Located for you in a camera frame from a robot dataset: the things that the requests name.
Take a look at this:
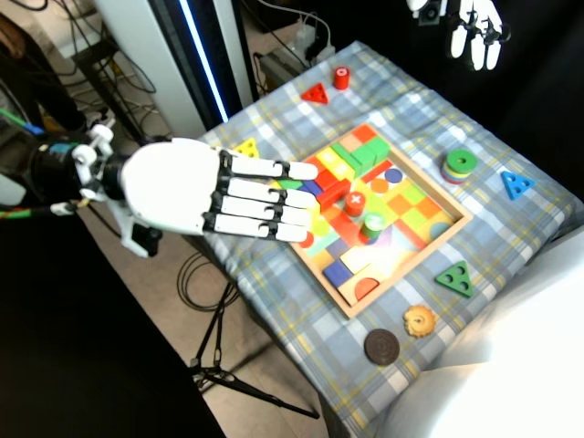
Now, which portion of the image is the red triangle with three holes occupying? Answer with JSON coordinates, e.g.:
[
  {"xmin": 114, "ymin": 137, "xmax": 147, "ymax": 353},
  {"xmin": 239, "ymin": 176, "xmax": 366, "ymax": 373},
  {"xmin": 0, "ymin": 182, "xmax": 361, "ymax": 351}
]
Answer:
[{"xmin": 299, "ymin": 83, "xmax": 330, "ymax": 106}]

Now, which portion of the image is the yellow stacking ring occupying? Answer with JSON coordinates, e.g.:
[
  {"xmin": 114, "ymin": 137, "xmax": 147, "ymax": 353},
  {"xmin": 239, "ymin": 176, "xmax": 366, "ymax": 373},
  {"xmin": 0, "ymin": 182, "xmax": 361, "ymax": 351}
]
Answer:
[{"xmin": 441, "ymin": 162, "xmax": 474, "ymax": 179}]

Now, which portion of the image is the yellow cube with letter E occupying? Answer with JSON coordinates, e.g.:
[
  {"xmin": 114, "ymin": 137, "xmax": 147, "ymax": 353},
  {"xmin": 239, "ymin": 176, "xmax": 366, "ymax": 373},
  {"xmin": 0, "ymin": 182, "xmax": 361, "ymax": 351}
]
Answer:
[{"xmin": 317, "ymin": 149, "xmax": 341, "ymax": 171}]

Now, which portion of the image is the blue wooden cube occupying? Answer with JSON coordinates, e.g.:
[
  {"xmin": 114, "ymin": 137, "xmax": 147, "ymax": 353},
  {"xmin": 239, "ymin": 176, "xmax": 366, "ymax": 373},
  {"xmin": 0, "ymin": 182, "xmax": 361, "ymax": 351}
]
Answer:
[{"xmin": 321, "ymin": 260, "xmax": 356, "ymax": 289}]

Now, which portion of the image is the red cylinder with cross mark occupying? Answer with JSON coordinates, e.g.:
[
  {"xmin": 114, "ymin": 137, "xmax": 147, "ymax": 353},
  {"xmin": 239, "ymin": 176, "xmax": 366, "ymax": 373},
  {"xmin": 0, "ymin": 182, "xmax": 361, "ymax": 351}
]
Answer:
[{"xmin": 344, "ymin": 191, "xmax": 368, "ymax": 218}]

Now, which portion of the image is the dark grey box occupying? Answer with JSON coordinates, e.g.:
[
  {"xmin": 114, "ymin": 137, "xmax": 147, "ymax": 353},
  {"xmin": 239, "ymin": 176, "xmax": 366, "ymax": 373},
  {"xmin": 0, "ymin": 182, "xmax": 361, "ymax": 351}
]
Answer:
[{"xmin": 259, "ymin": 49, "xmax": 311, "ymax": 92}]

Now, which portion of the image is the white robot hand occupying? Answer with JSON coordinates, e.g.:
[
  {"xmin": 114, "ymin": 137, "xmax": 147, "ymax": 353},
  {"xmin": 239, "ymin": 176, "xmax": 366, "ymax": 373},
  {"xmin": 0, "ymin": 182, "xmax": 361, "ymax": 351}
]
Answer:
[
  {"xmin": 119, "ymin": 138, "xmax": 319, "ymax": 259},
  {"xmin": 449, "ymin": 0, "xmax": 513, "ymax": 72}
]

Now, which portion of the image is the white column with blue light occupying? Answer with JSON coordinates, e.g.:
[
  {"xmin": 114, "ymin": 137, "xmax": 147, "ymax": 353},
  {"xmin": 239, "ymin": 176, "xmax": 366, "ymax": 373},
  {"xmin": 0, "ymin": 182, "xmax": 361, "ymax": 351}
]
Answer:
[{"xmin": 93, "ymin": 0, "xmax": 259, "ymax": 141}]

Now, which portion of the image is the red cylinder with circle mark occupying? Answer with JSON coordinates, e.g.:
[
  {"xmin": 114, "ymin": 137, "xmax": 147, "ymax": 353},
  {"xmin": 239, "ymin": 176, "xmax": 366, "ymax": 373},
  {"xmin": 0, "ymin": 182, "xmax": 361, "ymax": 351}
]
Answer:
[{"xmin": 331, "ymin": 66, "xmax": 352, "ymax": 91}]

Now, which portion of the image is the blue stacking ring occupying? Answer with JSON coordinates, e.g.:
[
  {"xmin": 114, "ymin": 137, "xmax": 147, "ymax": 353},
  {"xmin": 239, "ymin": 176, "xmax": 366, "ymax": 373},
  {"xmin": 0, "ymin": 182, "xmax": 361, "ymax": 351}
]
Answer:
[{"xmin": 441, "ymin": 167, "xmax": 473, "ymax": 183}]

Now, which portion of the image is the yellow cube with letter S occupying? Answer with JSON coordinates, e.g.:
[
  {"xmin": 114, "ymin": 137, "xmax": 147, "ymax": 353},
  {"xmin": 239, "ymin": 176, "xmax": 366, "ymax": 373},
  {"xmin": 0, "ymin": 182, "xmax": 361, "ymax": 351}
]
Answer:
[{"xmin": 330, "ymin": 159, "xmax": 355, "ymax": 182}]

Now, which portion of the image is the black coiled cable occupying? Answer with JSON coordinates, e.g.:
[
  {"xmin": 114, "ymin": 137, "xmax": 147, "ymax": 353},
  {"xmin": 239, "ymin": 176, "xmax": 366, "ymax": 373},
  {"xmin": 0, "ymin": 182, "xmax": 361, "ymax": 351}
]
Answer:
[{"xmin": 176, "ymin": 250, "xmax": 243, "ymax": 314}]

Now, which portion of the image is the blue triangle with holes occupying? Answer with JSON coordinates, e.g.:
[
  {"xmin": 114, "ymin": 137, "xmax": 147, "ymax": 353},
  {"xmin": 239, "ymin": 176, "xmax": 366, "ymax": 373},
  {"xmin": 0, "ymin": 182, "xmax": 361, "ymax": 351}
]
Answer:
[{"xmin": 500, "ymin": 171, "xmax": 537, "ymax": 201}]

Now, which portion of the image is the large white panel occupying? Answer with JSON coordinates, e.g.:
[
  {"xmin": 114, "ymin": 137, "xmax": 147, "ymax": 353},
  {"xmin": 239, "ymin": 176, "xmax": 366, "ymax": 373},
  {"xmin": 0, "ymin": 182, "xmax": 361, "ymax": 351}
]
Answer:
[{"xmin": 378, "ymin": 227, "xmax": 584, "ymax": 438}]

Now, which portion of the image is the green stacking ring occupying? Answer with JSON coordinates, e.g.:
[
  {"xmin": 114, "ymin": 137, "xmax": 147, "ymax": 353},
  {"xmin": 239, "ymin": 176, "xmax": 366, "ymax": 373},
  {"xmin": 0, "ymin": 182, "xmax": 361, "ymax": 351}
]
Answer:
[{"xmin": 444, "ymin": 149, "xmax": 479, "ymax": 177}]

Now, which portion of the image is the brown round toy cookie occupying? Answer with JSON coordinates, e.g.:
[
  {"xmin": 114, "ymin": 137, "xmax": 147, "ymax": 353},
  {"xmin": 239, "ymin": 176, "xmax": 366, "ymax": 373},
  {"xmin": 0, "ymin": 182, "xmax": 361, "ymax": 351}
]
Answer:
[{"xmin": 363, "ymin": 328, "xmax": 402, "ymax": 366}]

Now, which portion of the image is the beige toy biscuit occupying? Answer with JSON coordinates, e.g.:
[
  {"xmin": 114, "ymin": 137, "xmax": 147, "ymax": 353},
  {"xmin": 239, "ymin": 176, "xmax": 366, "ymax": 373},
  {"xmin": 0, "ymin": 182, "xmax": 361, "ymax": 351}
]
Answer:
[{"xmin": 401, "ymin": 305, "xmax": 435, "ymax": 339}]

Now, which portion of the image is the wooden puzzle tray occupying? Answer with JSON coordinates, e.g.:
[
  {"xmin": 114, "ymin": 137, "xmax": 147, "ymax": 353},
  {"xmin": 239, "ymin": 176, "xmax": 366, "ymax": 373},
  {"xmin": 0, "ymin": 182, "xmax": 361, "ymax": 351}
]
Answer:
[{"xmin": 273, "ymin": 121, "xmax": 475, "ymax": 319}]

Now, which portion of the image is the dark red wooden cube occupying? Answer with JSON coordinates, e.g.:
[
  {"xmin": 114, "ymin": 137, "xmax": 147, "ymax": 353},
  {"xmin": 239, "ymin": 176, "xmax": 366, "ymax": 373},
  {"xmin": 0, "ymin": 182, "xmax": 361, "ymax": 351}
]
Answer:
[{"xmin": 314, "ymin": 169, "xmax": 341, "ymax": 193}]

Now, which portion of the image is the green cylinder with letter N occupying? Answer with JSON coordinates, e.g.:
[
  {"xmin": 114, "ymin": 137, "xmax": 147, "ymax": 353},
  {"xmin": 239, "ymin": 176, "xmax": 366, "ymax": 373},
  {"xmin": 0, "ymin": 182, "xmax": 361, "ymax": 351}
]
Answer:
[{"xmin": 360, "ymin": 212, "xmax": 388, "ymax": 243}]

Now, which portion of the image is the black tripod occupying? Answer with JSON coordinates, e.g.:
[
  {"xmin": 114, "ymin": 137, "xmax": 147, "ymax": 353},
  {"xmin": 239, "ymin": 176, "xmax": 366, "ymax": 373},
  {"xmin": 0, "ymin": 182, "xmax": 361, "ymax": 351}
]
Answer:
[{"xmin": 189, "ymin": 277, "xmax": 320, "ymax": 421}]

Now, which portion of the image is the blue plaid tablecloth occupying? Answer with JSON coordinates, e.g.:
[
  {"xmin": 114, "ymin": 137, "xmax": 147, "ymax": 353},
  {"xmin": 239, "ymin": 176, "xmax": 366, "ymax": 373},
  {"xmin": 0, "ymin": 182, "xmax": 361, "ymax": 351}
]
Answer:
[{"xmin": 198, "ymin": 40, "xmax": 584, "ymax": 438}]

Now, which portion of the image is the white power strip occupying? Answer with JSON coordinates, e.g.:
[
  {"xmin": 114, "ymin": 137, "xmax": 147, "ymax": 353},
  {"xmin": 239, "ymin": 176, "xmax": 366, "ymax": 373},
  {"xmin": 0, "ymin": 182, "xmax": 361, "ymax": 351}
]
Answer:
[{"xmin": 291, "ymin": 13, "xmax": 337, "ymax": 60}]

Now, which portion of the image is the yellow triangle with three holes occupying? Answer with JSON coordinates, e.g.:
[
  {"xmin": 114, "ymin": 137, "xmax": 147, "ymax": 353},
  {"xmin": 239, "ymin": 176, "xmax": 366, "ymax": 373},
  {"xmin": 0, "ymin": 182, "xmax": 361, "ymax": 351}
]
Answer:
[{"xmin": 233, "ymin": 137, "xmax": 261, "ymax": 160}]

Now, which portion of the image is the green triangle with three holes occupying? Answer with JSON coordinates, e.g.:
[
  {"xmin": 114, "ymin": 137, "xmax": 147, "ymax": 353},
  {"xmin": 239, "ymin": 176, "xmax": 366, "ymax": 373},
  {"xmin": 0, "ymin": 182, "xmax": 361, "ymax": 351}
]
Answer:
[{"xmin": 434, "ymin": 260, "xmax": 475, "ymax": 298}]

